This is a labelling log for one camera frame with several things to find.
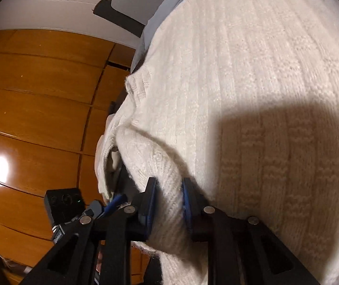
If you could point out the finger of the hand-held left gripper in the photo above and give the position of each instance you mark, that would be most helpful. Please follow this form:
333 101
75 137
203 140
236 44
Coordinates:
116 203

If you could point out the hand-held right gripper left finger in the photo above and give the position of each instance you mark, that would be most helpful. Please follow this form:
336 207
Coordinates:
149 213

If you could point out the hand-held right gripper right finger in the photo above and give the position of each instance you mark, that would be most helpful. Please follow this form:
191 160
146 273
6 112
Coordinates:
186 207

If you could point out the white knit sweater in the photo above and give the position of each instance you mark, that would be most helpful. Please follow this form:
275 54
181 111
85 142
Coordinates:
231 80

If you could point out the light blue cloth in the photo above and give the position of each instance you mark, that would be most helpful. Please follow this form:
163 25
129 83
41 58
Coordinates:
157 20

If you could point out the black flat object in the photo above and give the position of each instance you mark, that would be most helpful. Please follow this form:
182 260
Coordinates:
113 13

